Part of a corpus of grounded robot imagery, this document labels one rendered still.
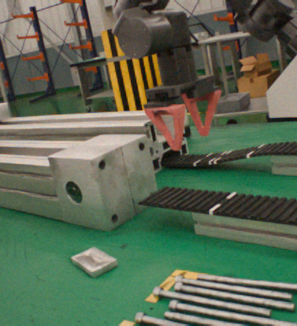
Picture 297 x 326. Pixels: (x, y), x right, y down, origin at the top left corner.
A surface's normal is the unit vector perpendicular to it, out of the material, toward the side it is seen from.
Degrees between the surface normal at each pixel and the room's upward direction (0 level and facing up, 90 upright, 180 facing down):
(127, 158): 90
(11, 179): 90
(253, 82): 88
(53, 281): 0
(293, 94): 90
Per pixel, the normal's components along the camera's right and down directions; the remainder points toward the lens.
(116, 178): 0.74, 0.04
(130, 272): -0.19, -0.95
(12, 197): -0.64, 0.33
